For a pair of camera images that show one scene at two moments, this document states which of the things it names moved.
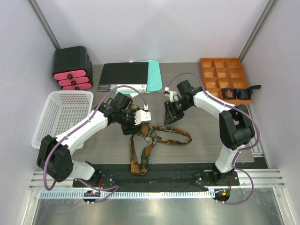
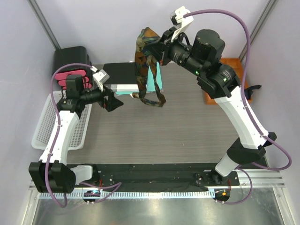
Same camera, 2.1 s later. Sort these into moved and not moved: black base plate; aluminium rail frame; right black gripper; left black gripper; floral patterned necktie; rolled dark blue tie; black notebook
Moved: floral patterned necktie; right black gripper; left black gripper
Not moved: black notebook; black base plate; rolled dark blue tie; aluminium rail frame
